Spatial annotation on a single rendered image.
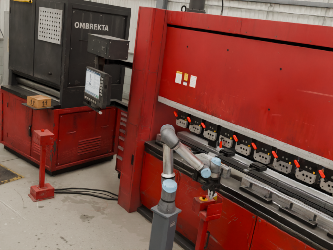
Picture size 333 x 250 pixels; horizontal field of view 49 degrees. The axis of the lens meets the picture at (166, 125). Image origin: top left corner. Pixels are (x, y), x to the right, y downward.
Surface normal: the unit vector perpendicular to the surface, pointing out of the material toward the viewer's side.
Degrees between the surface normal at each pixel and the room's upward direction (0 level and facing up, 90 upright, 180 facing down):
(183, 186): 90
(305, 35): 90
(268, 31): 90
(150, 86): 90
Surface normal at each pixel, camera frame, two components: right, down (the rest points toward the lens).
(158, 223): -0.62, 0.13
